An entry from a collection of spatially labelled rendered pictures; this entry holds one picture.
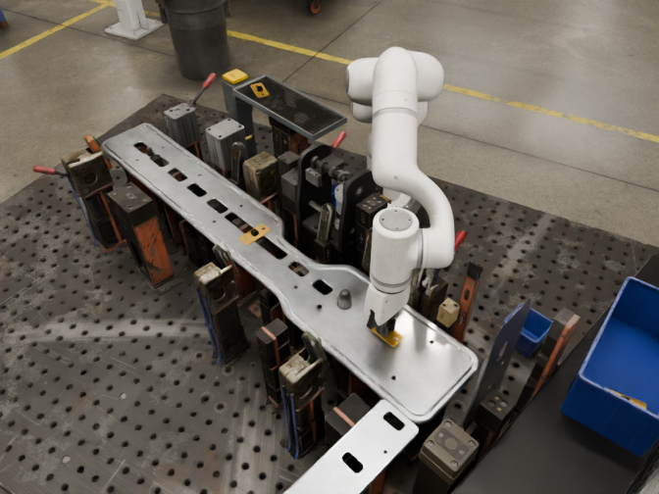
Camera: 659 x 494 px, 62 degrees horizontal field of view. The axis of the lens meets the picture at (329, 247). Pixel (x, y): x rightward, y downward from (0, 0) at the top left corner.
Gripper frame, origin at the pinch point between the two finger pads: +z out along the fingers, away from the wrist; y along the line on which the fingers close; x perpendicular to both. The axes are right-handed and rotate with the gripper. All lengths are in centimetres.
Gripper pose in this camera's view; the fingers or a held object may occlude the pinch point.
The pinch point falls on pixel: (385, 324)
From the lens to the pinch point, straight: 124.9
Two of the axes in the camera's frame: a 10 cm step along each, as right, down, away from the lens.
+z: 0.1, 7.1, 7.1
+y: -7.1, 5.0, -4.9
